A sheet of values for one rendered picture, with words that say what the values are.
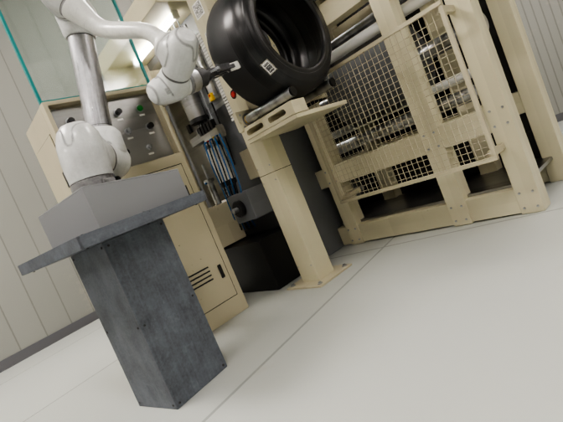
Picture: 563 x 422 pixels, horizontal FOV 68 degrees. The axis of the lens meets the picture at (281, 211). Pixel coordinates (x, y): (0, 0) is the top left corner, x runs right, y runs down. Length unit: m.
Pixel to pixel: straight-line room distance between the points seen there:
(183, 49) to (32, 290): 3.15
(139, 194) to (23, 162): 3.09
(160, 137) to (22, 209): 2.30
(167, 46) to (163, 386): 1.12
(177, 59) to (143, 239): 0.62
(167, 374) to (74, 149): 0.82
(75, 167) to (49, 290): 2.79
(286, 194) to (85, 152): 1.00
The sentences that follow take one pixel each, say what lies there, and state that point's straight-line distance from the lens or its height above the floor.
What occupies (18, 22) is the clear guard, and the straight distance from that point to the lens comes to 2.31.
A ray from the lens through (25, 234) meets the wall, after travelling 4.32.
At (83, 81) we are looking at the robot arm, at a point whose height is 1.23.
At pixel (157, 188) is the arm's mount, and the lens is 1.52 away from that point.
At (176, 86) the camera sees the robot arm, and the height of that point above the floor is 1.02.
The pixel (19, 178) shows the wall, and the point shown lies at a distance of 4.45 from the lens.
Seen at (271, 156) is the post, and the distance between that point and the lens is 2.15.
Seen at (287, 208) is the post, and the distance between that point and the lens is 2.15.
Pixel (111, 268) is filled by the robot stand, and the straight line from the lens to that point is 1.48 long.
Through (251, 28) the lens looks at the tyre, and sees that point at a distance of 1.85.
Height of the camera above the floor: 0.59
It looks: 5 degrees down
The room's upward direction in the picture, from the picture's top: 23 degrees counter-clockwise
